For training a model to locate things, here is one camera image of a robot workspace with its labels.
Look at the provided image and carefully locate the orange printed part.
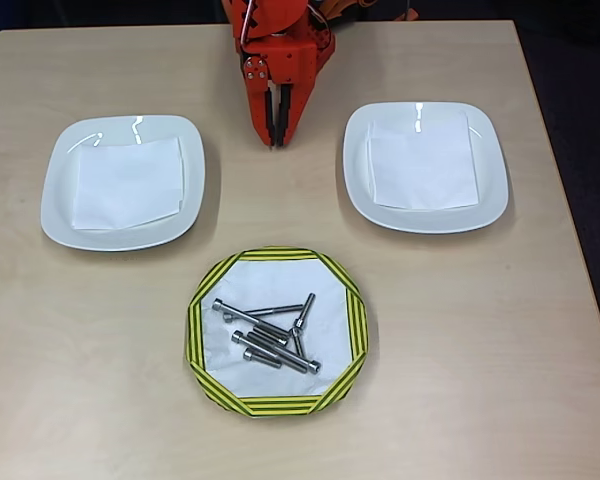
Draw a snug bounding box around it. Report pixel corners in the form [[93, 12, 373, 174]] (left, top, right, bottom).
[[315, 0, 420, 22]]

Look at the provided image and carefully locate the white paper napkin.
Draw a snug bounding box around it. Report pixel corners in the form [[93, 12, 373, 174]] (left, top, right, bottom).
[[366, 110, 482, 211], [72, 136, 186, 234]]

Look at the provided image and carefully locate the white square ceramic plate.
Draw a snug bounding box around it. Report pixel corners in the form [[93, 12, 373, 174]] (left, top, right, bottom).
[[342, 101, 510, 235], [39, 114, 206, 253]]

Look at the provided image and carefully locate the yellow green striped paper plate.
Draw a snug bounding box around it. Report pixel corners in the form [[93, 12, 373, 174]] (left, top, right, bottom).
[[183, 245, 370, 419]]

